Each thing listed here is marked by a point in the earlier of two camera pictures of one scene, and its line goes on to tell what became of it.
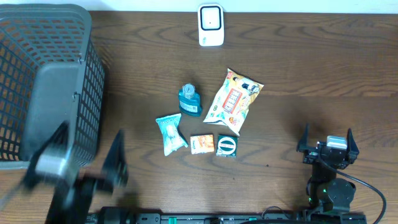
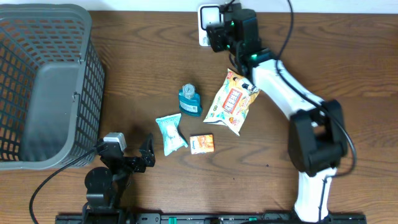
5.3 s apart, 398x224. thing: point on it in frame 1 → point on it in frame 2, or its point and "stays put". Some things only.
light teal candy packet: (172, 137) stays put
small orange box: (202, 143) stays put
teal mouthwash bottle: (189, 101) stays put
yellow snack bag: (230, 105) stays put
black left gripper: (117, 166) → (148, 157)
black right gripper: (312, 153) → (215, 34)
